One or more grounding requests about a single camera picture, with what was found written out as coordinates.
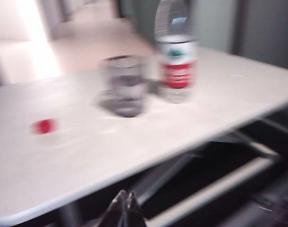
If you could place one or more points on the red plastic bottle cap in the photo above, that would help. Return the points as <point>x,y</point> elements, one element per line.
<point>43,126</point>

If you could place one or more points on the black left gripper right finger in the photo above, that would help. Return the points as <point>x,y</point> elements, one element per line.
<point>134,215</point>

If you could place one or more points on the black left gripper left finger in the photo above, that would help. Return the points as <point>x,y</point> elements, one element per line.
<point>116,212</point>

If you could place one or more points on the grey metal scissor table frame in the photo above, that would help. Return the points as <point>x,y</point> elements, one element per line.
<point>229,179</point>

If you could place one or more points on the clear water bottle red label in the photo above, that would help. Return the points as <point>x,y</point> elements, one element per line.
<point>178,61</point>

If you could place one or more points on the clear faceted glass cup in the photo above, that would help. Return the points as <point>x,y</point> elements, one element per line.
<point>122,87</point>

